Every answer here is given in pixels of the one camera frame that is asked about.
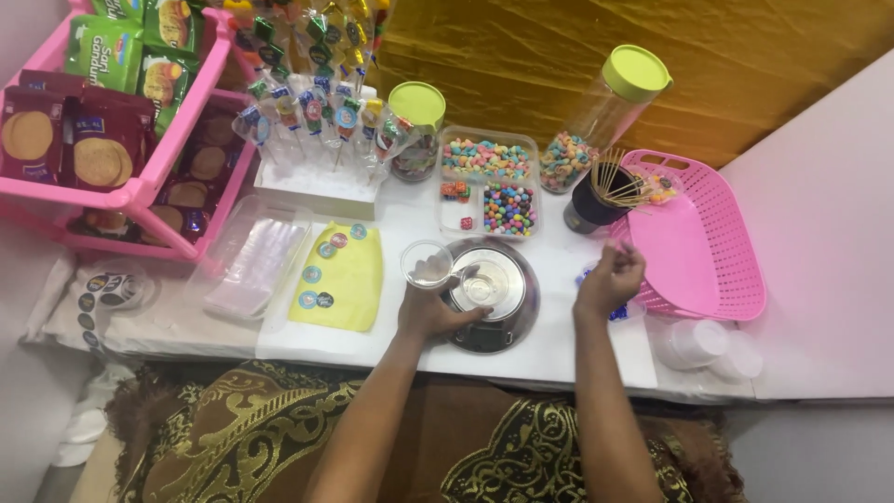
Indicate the person's left hand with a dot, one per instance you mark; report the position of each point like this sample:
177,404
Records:
426,311

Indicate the person's right hand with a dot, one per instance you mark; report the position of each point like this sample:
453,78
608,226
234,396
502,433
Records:
606,286

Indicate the person's right fingers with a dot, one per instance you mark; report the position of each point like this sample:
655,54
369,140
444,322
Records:
625,260

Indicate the small clear plastic cup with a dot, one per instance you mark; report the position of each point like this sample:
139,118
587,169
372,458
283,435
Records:
483,285
422,260

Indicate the black cup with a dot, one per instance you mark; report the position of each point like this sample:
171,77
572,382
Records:
590,206

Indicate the pink plastic basket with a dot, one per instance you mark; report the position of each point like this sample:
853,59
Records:
691,244

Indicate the wrapped candy skewer packet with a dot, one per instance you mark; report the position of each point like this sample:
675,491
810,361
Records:
662,188

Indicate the bundle of wooden skewers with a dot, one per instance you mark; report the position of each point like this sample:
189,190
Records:
613,178

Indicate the round silver kitchen scale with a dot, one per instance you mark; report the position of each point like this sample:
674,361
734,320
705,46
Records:
513,279

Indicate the heap of colourful ball candies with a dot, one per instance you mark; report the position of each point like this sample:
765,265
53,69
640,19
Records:
510,209

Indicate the clear divided plastic container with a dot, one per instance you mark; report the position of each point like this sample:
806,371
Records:
475,209

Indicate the tall jar with green lid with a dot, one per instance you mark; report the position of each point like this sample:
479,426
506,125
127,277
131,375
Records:
614,98

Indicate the cluster of orange cube candies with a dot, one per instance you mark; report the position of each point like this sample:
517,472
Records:
454,190

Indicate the golden crinkled backdrop cloth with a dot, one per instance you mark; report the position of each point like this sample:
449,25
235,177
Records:
698,70

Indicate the short jar with green lid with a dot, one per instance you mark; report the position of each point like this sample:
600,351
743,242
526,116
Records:
417,112

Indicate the yellow sticker backing sheet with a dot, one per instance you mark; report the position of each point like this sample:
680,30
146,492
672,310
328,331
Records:
349,286

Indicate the group of round stickers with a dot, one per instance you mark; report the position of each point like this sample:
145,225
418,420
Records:
312,274

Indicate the white foam stand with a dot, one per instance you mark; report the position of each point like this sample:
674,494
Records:
314,188

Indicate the row of wrapped candy skewers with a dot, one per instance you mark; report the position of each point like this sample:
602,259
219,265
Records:
314,84

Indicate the stack of clear plastic bags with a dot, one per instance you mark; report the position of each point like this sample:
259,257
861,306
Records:
258,269

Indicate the clear plastic tray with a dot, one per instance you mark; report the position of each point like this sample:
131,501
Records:
223,230

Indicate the brown gold patterned garment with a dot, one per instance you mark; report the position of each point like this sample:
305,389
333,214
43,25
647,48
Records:
244,433

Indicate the roll of round stickers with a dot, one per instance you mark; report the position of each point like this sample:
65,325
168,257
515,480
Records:
115,290

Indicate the pink rack with snack packets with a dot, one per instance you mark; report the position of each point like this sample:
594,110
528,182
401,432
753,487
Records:
105,126

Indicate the white plastic bag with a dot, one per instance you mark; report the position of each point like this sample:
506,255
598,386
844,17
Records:
87,419

